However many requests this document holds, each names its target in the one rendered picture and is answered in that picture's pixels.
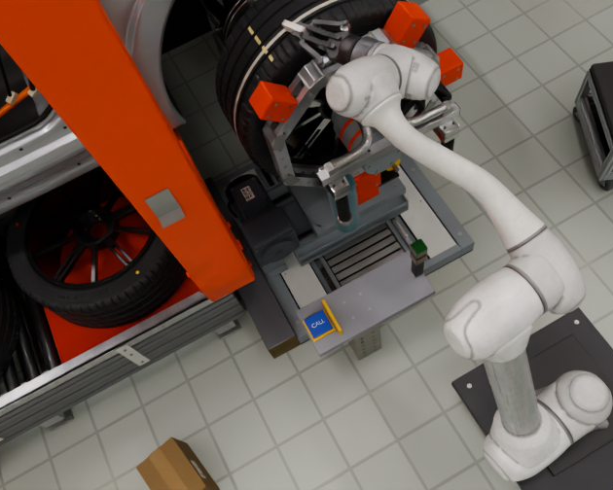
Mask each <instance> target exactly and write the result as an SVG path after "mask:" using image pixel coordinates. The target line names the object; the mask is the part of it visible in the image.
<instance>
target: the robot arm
mask: <svg viewBox="0 0 613 490"><path fill-rule="evenodd" d="M282 25H283V27H284V28H285V30H286V31H288V32H291V34H292V35H293V36H294V38H296V39H299V40H300V41H299V45H300V46H301V47H302V49H303V50H304V51H305V52H306V53H308V54H309V55H310V56H312V57H313V58H314V59H315V60H316V61H318V63H319V65H320V66H321V68H322V69H325V68H326V65H327V64H329V63H330V62H332V63H339V64H341V65H342V67H340V68H339V69H338V70H337V71H336V73H335V74H334V75H333V76H332V78H331V79H330V80H329V81H328V83H327V86H326V99H327V102H328V104H329V106H330V108H331V109H332V110H333V111H334V112H336V113H337V114H339V115H341V116H344V117H348V118H352V119H355V120H357V121H358V122H360V123H361V124H362V125H363V126H371V127H374V128H375V129H377V130H378V131H379V132H380V133H381V134H382V135H383V136H384V137H385V138H386V139H387V140H388V141H389V142H390V143H391V144H393V145H394V146H395V147H396V148H397V149H399V150H400V151H401V152H403V153H404V154H406V155H407V156H409V157H410V158H413V159H414V160H416V161H417V162H419V163H421V164H422V165H424V166H426V167H427V168H429V169H431V170H432V171H434V172H436V173H437V174H439V175H441V176H442V177H444V178H446V179H447V180H449V181H451V182H452V183H454V184H456V185H457V186H459V187H461V188H462V189H464V190H465V191H467V192H468V193H470V194H471V195H472V196H474V197H475V198H476V199H477V200H478V201H479V202H480V203H481V204H482V206H483V207H484V208H485V210H486V211H487V213H488V215H489V217H490V219H491V221H492V223H493V225H494V227H495V229H496V230H497V232H498V234H499V237H500V239H501V241H502V243H503V245H504V247H505V249H506V251H507V252H508V254H509V256H510V257H511V260H510V261H509V262H508V263H507V264H505V265H504V266H503V267H502V268H500V269H499V270H497V271H495V272H494V273H491V274H490V275H489V276H488V277H486V278H485V279H483V280H482V281H480V282H479V283H478V284H476V285H475V286H474V287H473V288H471V289H470V290H469V291H468V292H467V293H465V294H464V295H463V296H462V297H461V298H460V299H459V300H458V301H457V302H456V303H455V304H454V305H453V307H452V308H451V310H450V311H449V313H448V315H447V317H446V319H445V321H444V334H445V337H446V339H447V341H448V343H449V344H450V346H451V347H452V349H453V350H454V351H455V352H456V353H457V354H458V355H460V356H461V357H463V358H466V359H468V360H483V362H484V366H485V369H486V372H487V377H488V381H489V384H490V386H491V389H492V392H493V395H494V398H495V401H496V404H497V408H498V409H497V410H496V412H495V414H494V417H493V422H492V426H491V429H490V433H489V434H488V435H487V437H486V439H485V443H484V447H483V450H484V457H485V459H486V460H487V462H488V463H489V464H490V465H491V466H492V468H493V469H494V470H495V471H496V472H497V473H498V474H499V475H500V476H501V477H502V478H503V479H504V480H507V481H512V482H514V481H521V480H525V479H528V478H530V477H533V476H534V475H536V474H538V473H540V472H541V471H542V470H544V469H545V468H546V467H548V466H549V465H550V464H552V463H553V462H554V461H555V460H556V459H557V458H558V457H559V456H560V455H561V454H562V453H563V452H564V451H565V450H566V449H567V448H568V447H569V446H570V445H572V444H573V443H574V442H576V441H577V440H578V439H580V438H582V437H583V436H585V435H586V434H587V433H590V432H592V431H595V430H604V429H606V428H608V426H609V423H608V421H607V417H608V416H609V415H610V413H611V410H612V405H613V400H612V395H611V392H610V390H609V388H608V387H607V386H606V385H605V383H604V382H603V381H602V380H601V379H600V378H598V377H597V375H595V374H593V373H591V372H588V371H585V370H572V371H569V372H566V373H565V374H563V375H562V376H560V377H559V378H558V379H557V380H556V381H555V382H554V383H552V384H550V385H548V386H546V387H543V388H541V389H537V390H534V386H533V381H532V377H531V372H530V367H529V363H528V358H527V354H526V350H525V348H526V346H527V343H528V341H529V338H530V335H531V332H532V330H533V328H534V323H535V321H536V320H537V319H538V318H540V317H541V316H542V315H543V314H545V313H546V312H548V311H550V312H551V313H553V314H564V313H569V312H572V311H573V310H575V309H576V308H578V307H579V306H580V305H581V304H582V303H583V301H584V300H585V298H586V287H585V284H584V281H583V278H582V275H581V273H580V270H579V268H578V266H577V264H576V262H575V261H574V260H573V258H572V257H571V255H570V254H569V252H568V251H567V249H566V248H565V247H564V245H563V244H562V242H561V241H560V240H559V239H558V238H557V237H556V236H555V235H554V234H553V233H552V232H551V230H550V229H549V228H548V227H547V226H546V225H545V224H544V223H543V222H542V221H541V220H540V219H539V218H538V217H536V216H535V215H534V214H533V213H532V212H531V211H530V210H529V209H528V208H527V207H526V206H524V205H523V204H522V203H521V202H520V201H519V200H518V199H517V198H516V197H515V196H514V195H513V194H512V193H511V192H510V191H509V190H508V189H507V188H506V187H505V186H504V185H503V184H502V183H501V182H499V181H498V180H497V179H496V178H495V177H493V176H492V175H491V174H490V173H488V172H487V171H485V170H484V169H482V167H480V166H479V165H477V164H475V163H473V162H472V161H470V160H468V159H466V158H465V157H462V156H460V155H458V154H457V153H455V152H453V151H451V150H449V149H448V148H446V147H444V146H442V145H440V144H439V143H437V142H435V141H433V140H432V139H430V138H428V137H426V136H425V135H423V134H422V133H420V132H419V131H417V130H416V129H415V128H414V127H413V126H412V125H411V124H410V123H409V122H408V121H407V120H406V118H405V116H404V115H403V113H402V111H401V105H400V104H401V99H404V98H408V99H411V100H425V99H429V98H430V97H431V96H432V95H433V93H434V92H435V91H436V89H437V87H438V85H439V83H440V80H441V69H440V66H439V65H438V64H437V63H436V62H435V61H434V60H432V59H431V58H430V57H428V56H427V55H425V54H423V53H421V52H418V51H416V50H413V49H410V48H408V47H404V46H401V45H397V44H387V43H385V42H383V41H379V40H377V39H374V38H371V37H368V36H366V37H363V38H362V37H359V36H357V35H354V34H351V33H350V31H349V29H350V28H351V26H350V24H349V22H348V20H342V21H333V20H323V19H313V20H312V22H311V24H305V23H302V22H298V23H297V24H296V23H294V22H291V21H289V20H286V19H285V20H284V21H283V22H282ZM325 30H333V31H341V32H338V33H333V32H330V31H329V32H328V31H325ZM309 34H310V35H314V36H316V37H319V38H321V39H324V40H326V41H324V40H323V41H322V40H319V39H317V38H314V37H311V36H309ZM327 41H328V42H327ZM309 45H312V46H314V47H317V48H318V49H321V50H323V51H325V52H326V54H327V56H328V57H325V56H320V54H319V53H318V52H316V51H315V50H314V49H312V48H311V47H310V46H309Z"/></svg>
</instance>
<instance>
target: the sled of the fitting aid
mask: <svg viewBox="0 0 613 490"><path fill-rule="evenodd" d="M266 191H267V193H268V194H269V196H270V199H271V200H272V202H273V204H274V205H275V206H277V207H278V206H280V207H281V208H283V209H284V210H285V212H286V214H287V216H288V217H289V219H290V221H291V222H292V224H293V226H294V228H295V231H296V233H297V235H298V239H299V243H300V246H299V250H297V249H296V250H294V251H293V253H294V255H295V257H296V258H297V260H298V262H299V264H300V265H301V266H304V265H306V264H308V263H310V262H312V261H314V260H316V259H318V258H320V257H322V256H324V255H325V254H327V253H329V252H331V251H333V250H335V249H337V248H338V247H340V246H342V245H343V244H345V243H347V242H349V241H350V240H352V239H354V238H356V237H358V236H360V235H362V234H364V233H365V232H367V231H369V230H371V229H373V228H376V227H377V226H379V225H381V224H383V223H385V222H387V221H389V220H390V219H392V218H394V217H396V216H398V215H400V214H402V213H404V212H405V211H407V210H408V209H409V201H408V200H407V199H406V197H405V196H404V195H403V194H402V195H400V196H398V197H397V198H395V199H393V200H391V201H389V202H387V203H385V204H383V205H382V206H381V207H379V208H377V209H375V210H373V211H371V212H369V213H368V214H366V215H364V216H362V217H360V224H359V226H358V228H357V229H356V230H354V231H352V232H341V231H339V230H338V229H337V230H335V231H333V232H331V233H329V234H327V235H325V236H324V237H322V238H320V239H318V238H317V236H316V234H315V233H314V231H313V229H312V228H311V226H310V224H309V223H308V221H307V219H306V217H305V215H304V214H303V212H302V210H301V209H300V207H299V205H298V204H297V202H296V201H295V199H294V197H293V196H292V194H291V193H290V192H289V190H288V188H287V187H286V186H285V185H284V184H283V182H282V181H281V182H279V183H277V184H275V185H273V186H271V187H269V188H268V189H266Z"/></svg>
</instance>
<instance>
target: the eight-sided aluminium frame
mask: <svg viewBox="0 0 613 490"><path fill-rule="evenodd" d="M366 36H368V37H371V38H374V39H377V40H379V41H383V42H385V43H387V44H397V45H398V43H397V42H396V41H395V40H394V38H393V37H392V36H391V35H390V34H389V32H388V31H387V30H386V29H381V28H378V29H376V30H374V31H369V33H368V34H366V35H364V36H362V38H363V37H366ZM410 49H413V50H416V51H418V52H420V53H423V54H425V55H427V56H428V57H430V58H431V59H432V60H434V61H435V62H436V63H437V64H438V65H439V66H440V63H439V60H440V57H439V56H438V55H436V53H435V52H434V51H433V50H432V49H431V48H430V46H429V45H427V44H424V43H423V42H417V43H416V45H415V47H414V48H410ZM340 67H342V65H341V64H339V63H332V62H330V63H329V64H327V65H326V68H325V69H322V68H321V66H320V65H319V63H318V61H316V60H312V61H311V62H310V63H308V64H306V65H305V66H304V67H303V68H302V70H301V71H300V72H299V73H298V76H297V77H296V79H295V81H294V82H293V84H292V85H291V86H290V87H289V91H290V92H291V94H292V95H293V97H294V98H295V100H296V101H297V103H298V105H297V106H296V108H295V109H294V111H293V112H292V114H291V115H290V117H289V118H288V120H287V121H286V122H273V121H266V124H265V126H264V127H263V132H264V134H263V135H264V137H265V138H266V141H267V144H268V147H269V150H270V155H271V158H272V160H273V163H274V168H275V169H276V172H277V174H278V175H279V177H280V179H281V180H282V182H283V184H284V185H285V186H291V187H293V186H304V187H322V186H321V185H320V183H319V181H318V180H317V176H316V173H318V172H319V171H318V168H320V167H321V166H322V165H309V164H297V163H291V159H290V157H289V154H288V150H287V147H286V143H285V140H286V139H287V137H288V136H289V134H290V133H291V131H292V130H293V128H294V127H295V126H296V124H297V123H298V121H299V120H300V118H301V117H302V116H303V114H304V113H305V111H306V110H307V108H308V106H309V105H310V104H311V102H312V101H313V99H314V98H315V96H316V95H317V93H318V92H319V91H320V90H321V89H323V88H324V87H325V86H327V83H328V81H329V80H330V79H331V78H332V76H333V75H334V74H335V73H336V71H337V70H338V69H339V68H340ZM436 102H437V101H436V94H435V93H433V95H432V96H431V97H430V98H429V99H425V100H412V101H411V102H410V103H409V105H408V106H407V107H406V108H405V110H404V111H403V112H402V113H403V115H404V116H405V117H407V118H409V117H415V116H418V115H420V114H422V113H424V112H426V111H428V110H430V109H432V108H434V107H435V106H436ZM363 172H365V170H364V169H363V168H362V166H361V167H359V168H357V169H356V170H354V171H352V172H350V173H349V174H350V175H352V177H353V178H354V177H356V176H358V175H359V174H361V173H363Z"/></svg>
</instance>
